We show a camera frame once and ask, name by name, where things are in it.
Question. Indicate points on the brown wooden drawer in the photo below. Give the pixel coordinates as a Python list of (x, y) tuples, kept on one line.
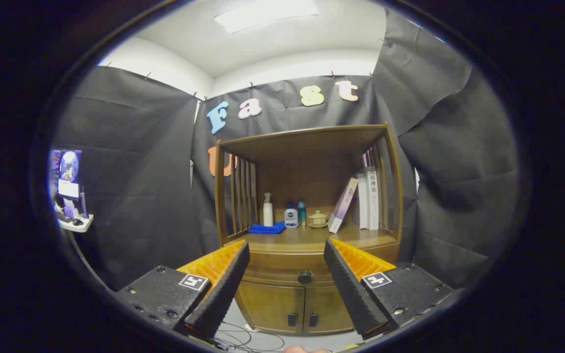
[(287, 267)]

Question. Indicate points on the white book with black lettering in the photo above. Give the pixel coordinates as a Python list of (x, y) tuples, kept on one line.
[(373, 201)]

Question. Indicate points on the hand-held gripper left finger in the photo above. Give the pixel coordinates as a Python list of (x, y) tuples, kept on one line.
[(223, 294)]

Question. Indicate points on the blue folded cloth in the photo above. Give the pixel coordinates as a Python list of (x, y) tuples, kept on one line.
[(268, 228)]

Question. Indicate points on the purple and white book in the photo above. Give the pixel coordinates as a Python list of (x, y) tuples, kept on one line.
[(342, 206)]

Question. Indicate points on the white pump bottle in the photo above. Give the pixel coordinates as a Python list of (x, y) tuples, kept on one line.
[(268, 213)]

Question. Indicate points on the brown wooden cabinet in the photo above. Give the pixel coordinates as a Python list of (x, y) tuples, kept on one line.
[(307, 147)]

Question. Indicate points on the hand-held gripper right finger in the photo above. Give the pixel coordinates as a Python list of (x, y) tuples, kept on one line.
[(351, 294)]

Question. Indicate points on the black backdrop cloth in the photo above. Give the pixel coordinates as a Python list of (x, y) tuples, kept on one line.
[(135, 171)]

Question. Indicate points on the wooden countertop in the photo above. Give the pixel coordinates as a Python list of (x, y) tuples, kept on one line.
[(307, 235)]

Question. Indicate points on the wooden cabinet door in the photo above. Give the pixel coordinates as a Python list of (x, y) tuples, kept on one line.
[(268, 306), (329, 314)]

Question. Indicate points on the white bottle with blue cap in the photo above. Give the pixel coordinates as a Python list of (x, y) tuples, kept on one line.
[(291, 218)]

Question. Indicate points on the white side table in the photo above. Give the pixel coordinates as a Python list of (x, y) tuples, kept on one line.
[(79, 224)]

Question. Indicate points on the beige lidded teacup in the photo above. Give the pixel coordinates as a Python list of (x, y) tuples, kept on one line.
[(318, 220)]

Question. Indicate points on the teal slim bottle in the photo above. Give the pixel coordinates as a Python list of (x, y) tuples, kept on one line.
[(301, 213)]

